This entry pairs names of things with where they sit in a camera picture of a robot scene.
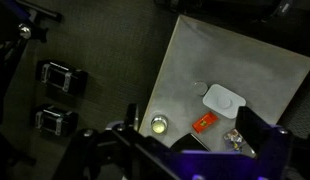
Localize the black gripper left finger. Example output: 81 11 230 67
54 103 178 180

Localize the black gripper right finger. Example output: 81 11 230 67
234 105 293 180

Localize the orange sachet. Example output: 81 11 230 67
191 111 219 134

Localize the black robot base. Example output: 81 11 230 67
154 0 310 26

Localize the clear cup with items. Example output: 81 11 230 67
224 129 245 151

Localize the white square plate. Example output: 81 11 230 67
202 83 247 120

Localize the silver candle jar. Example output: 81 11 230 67
150 114 169 135

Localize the black stand with knob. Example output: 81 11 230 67
0 0 64 134

